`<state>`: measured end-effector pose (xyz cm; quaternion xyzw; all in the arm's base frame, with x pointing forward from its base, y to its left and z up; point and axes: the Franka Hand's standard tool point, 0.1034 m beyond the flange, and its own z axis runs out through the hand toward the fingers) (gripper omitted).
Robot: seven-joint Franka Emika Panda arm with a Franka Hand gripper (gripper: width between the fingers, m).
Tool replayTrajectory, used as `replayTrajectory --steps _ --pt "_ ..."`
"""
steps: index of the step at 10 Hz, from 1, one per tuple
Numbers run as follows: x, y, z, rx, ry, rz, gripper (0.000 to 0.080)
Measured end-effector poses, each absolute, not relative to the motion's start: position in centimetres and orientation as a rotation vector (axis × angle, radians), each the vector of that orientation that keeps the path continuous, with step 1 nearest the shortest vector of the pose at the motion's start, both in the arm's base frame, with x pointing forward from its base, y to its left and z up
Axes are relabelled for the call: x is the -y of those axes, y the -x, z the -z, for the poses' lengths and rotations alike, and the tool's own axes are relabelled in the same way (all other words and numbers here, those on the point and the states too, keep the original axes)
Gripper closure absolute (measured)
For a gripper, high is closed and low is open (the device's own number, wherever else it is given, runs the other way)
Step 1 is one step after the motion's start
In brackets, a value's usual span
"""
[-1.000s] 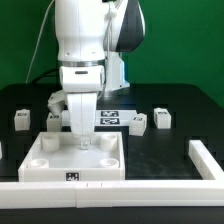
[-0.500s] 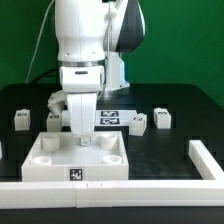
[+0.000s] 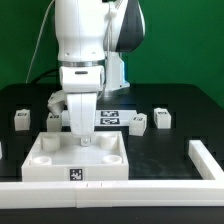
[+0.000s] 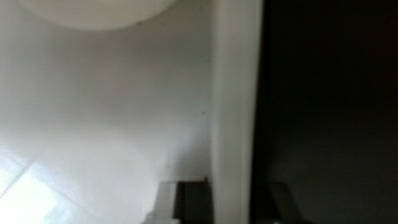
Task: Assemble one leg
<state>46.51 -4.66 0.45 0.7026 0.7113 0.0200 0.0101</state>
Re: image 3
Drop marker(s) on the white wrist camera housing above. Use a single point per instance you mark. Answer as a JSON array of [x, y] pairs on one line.
[[82, 79]]

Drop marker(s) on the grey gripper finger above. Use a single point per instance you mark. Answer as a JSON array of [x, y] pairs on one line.
[[85, 141]]

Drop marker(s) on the white L-shaped obstacle fence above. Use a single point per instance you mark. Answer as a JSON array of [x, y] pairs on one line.
[[207, 191]]

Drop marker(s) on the white base tag plate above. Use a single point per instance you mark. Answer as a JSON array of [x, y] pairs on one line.
[[99, 118]]

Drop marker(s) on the white square table top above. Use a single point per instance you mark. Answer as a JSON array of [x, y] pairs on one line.
[[61, 157]]

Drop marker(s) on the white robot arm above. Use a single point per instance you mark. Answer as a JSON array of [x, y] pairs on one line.
[[91, 35]]

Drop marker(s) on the white part left edge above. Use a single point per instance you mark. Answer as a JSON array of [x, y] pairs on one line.
[[1, 154]]

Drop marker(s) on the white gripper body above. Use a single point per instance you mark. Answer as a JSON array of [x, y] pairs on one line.
[[82, 110]]

